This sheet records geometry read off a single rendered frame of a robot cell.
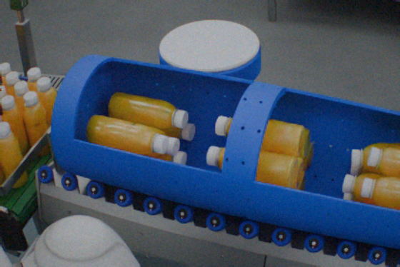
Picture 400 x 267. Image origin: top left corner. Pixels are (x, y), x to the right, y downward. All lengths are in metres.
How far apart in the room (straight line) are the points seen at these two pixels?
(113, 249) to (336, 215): 0.51
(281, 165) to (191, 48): 0.64
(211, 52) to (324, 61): 1.96
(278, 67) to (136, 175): 2.36
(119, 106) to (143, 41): 2.46
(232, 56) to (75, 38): 2.43
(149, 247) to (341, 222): 0.50
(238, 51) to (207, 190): 0.61
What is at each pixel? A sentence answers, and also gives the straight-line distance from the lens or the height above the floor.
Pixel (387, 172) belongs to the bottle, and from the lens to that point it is 1.36.
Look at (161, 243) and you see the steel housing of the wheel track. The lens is 1.58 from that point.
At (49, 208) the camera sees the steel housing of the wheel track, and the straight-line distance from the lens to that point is 1.71.
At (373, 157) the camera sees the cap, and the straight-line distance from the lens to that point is 1.36.
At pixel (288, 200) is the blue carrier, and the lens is 1.31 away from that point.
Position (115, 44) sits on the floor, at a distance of 4.04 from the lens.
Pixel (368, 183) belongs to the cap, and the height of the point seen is 1.12.
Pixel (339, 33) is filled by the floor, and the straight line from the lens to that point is 4.08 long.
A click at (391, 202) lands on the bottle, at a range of 1.33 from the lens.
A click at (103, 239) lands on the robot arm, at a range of 0.95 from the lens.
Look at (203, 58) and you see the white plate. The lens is 1.85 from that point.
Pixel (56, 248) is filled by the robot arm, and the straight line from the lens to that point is 0.94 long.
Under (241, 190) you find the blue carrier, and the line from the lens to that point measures 1.33.
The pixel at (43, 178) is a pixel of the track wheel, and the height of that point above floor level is 0.96.
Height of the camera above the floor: 2.02
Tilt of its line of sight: 38 degrees down
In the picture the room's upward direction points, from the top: 5 degrees counter-clockwise
